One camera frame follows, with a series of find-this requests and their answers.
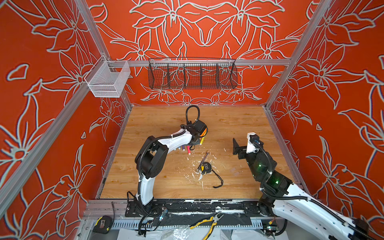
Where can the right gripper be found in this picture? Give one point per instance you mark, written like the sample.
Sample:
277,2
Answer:
237,149

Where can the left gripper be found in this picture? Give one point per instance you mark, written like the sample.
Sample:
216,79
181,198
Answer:
198,137

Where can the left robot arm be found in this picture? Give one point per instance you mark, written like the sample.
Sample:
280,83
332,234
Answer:
151,158

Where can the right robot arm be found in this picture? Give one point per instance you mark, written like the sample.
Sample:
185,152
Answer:
283,198

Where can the black tape measure on table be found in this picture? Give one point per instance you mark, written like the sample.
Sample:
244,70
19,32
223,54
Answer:
206,168

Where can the small circuit board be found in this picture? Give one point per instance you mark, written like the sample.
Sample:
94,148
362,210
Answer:
270,228

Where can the white mesh basket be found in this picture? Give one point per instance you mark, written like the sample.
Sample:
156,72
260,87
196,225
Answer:
107,79

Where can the black yellow tape measure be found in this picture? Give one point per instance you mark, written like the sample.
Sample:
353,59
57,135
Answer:
103,225

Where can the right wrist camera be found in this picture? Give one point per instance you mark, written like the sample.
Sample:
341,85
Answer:
253,144

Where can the black wire basket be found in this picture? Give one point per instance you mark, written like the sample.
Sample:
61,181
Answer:
192,74

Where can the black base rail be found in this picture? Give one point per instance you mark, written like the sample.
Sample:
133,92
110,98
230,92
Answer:
247,207

